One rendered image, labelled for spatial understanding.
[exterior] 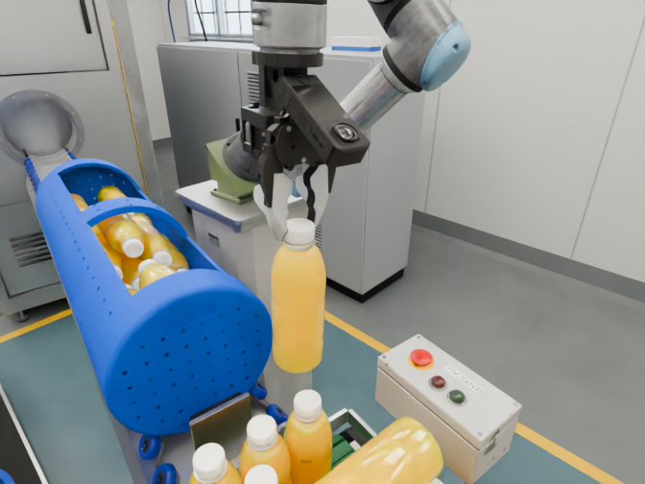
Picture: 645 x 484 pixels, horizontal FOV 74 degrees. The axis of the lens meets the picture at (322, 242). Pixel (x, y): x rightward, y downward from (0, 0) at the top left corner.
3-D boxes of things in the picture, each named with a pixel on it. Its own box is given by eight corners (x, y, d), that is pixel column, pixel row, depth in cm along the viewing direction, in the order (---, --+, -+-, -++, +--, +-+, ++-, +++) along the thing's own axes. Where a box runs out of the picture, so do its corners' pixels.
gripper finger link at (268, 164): (285, 202, 51) (297, 130, 48) (293, 207, 50) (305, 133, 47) (250, 204, 48) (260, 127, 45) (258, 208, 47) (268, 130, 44)
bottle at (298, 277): (322, 340, 65) (327, 224, 56) (322, 375, 59) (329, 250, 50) (274, 339, 65) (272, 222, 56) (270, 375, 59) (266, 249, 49)
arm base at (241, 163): (251, 133, 127) (266, 110, 120) (280, 173, 126) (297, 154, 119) (211, 144, 117) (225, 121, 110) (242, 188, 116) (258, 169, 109)
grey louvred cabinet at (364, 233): (228, 198, 433) (211, 41, 367) (406, 275, 301) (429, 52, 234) (180, 213, 398) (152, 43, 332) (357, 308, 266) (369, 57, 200)
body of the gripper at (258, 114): (293, 148, 56) (294, 47, 50) (333, 165, 50) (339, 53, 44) (240, 157, 52) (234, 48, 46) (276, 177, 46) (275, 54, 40)
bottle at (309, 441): (290, 471, 74) (285, 386, 65) (332, 472, 73) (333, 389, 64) (284, 514, 67) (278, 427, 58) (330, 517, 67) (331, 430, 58)
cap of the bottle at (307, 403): (296, 397, 63) (295, 388, 62) (322, 398, 63) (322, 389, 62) (292, 419, 60) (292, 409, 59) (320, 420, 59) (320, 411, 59)
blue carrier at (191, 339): (146, 231, 146) (127, 150, 133) (279, 387, 84) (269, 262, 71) (52, 256, 131) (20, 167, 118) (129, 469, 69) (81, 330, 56)
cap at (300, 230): (314, 230, 55) (315, 217, 54) (314, 244, 51) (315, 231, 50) (284, 229, 55) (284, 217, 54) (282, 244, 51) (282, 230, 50)
